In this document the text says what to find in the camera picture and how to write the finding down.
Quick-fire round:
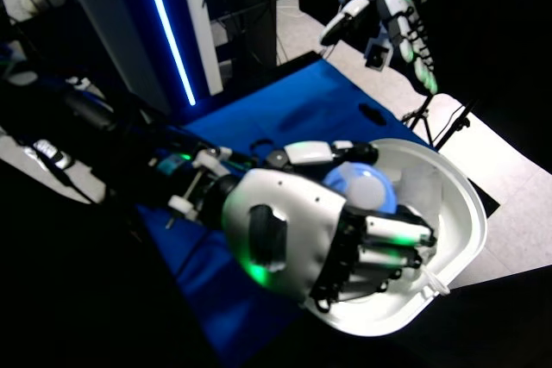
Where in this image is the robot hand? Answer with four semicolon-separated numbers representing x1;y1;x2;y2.
220;139;437;314
318;0;440;96

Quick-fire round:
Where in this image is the white perforated oval basin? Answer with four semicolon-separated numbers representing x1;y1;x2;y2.
301;137;488;338

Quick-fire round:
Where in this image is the black camera box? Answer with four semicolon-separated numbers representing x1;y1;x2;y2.
364;38;392;71

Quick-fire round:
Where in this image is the black tripod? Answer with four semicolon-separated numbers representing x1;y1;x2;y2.
403;91;480;149

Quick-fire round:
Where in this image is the small black flat object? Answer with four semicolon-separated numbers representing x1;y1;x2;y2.
358;103;388;127

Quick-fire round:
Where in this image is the blue table mat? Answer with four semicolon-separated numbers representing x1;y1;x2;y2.
137;59;436;368

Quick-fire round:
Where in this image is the white handheld device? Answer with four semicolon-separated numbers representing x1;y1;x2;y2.
33;138;75;172

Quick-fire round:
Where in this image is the column with blue light strip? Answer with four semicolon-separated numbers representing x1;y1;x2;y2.
55;0;225;117

